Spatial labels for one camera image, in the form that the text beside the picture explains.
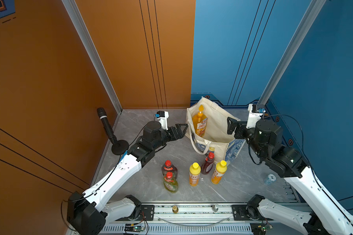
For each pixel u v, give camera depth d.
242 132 0.54
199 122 0.90
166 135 0.63
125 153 0.52
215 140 0.99
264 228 0.69
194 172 0.68
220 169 0.68
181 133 0.62
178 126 0.63
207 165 0.77
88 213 0.37
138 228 0.70
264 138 0.41
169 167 0.72
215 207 0.72
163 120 0.65
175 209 0.70
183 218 0.72
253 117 0.52
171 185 0.72
